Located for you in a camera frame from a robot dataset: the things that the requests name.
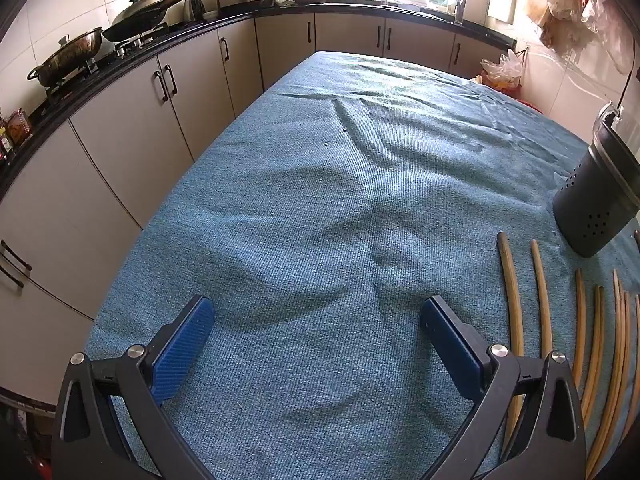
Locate blue table cloth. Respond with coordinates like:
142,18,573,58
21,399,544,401
82,50,640,480

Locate steel wok lid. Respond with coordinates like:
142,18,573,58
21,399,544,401
112,0,168,26

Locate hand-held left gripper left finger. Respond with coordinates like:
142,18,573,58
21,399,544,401
52,295,217,480

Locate black kitchen countertop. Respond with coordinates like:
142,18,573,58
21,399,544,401
0,2,518,201

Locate tan hanging plastic bags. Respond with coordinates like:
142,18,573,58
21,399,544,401
525,0,596,51

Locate beige kitchen base cabinets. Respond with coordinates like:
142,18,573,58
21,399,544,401
0,12,511,406

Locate dark grey chopstick holder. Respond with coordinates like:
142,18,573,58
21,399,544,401
552,102,640,259

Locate yellow white plastic bag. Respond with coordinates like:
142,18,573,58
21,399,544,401
481,49,523,93

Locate set of wooden chopsticks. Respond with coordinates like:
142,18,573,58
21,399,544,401
496,230,640,480

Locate gas stove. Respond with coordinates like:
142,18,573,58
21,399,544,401
42,22,171,103

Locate clear hanging plastic bag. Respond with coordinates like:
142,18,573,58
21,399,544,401
582,0,636,73

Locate black wok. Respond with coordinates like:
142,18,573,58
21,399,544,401
102,0,198,43

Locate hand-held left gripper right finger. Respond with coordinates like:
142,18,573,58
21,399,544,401
419,295,587,480

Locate red seasoning packets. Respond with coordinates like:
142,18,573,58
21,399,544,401
0,107,33,161

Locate stainless steel wok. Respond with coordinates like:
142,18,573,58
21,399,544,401
27,27,104,88

